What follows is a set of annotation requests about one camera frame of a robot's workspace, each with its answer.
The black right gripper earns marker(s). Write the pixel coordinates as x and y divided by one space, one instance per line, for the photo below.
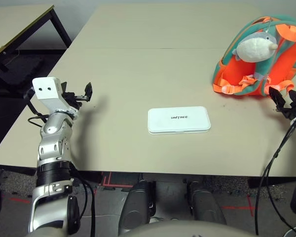
294 111

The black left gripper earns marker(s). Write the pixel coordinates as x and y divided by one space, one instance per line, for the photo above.
74 100

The teal and orange backpack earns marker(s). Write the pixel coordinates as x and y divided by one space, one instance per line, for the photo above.
286 61

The white pencil case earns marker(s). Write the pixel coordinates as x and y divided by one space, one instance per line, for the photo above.
178 121

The grey white plush toy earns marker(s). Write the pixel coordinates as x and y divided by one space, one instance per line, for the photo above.
254 49

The black foam floor mat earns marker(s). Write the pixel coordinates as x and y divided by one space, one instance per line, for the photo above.
19 66

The beige black-framed side table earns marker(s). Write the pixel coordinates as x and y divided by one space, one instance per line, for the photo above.
12 24

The red floor tape cross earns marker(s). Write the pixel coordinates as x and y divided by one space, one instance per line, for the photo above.
249 207

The dark grey robot left leg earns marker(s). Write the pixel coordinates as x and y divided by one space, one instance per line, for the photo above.
135 207

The dark grey robot leg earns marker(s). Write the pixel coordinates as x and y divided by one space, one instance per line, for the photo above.
207 205
135 207

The dark grey robot right leg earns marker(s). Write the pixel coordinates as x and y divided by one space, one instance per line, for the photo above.
207 205

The beige robot torso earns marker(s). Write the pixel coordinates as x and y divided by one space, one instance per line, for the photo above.
187 229

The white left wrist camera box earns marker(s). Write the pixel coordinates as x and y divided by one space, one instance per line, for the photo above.
48 92

